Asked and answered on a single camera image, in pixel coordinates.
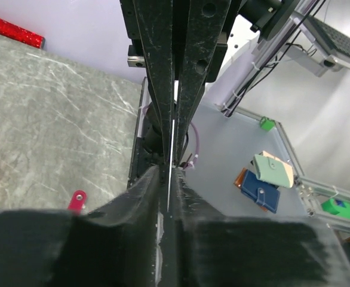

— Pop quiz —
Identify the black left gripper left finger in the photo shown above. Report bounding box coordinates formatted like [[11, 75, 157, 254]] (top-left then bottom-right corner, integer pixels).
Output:
[[0, 167, 159, 286]]

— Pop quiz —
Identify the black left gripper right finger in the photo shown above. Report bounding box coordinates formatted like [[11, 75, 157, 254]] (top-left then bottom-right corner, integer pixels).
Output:
[[173, 170, 350, 286]]

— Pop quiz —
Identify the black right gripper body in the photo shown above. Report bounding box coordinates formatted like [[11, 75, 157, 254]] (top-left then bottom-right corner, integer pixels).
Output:
[[120, 1, 241, 83]]

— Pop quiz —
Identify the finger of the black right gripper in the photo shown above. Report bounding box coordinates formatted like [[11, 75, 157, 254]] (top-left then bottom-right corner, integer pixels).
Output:
[[133, 1, 174, 163], [173, 1, 231, 165]]

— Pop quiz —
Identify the red leather card holder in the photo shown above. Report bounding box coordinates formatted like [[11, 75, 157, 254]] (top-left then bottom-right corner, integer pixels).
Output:
[[67, 190, 87, 214]]

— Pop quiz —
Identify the white VIP credit card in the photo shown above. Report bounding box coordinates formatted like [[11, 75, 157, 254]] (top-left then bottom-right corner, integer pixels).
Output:
[[167, 119, 175, 212]]

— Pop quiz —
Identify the blue leather card wallet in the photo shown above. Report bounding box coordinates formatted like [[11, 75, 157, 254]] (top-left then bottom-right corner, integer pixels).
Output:
[[241, 170, 280, 213]]

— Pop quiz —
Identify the mint green card wallet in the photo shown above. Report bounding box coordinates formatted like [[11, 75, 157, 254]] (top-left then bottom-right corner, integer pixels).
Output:
[[253, 151, 294, 188]]

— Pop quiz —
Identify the green plastic block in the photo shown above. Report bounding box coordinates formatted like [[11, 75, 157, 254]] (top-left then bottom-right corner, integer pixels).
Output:
[[259, 117, 275, 132]]

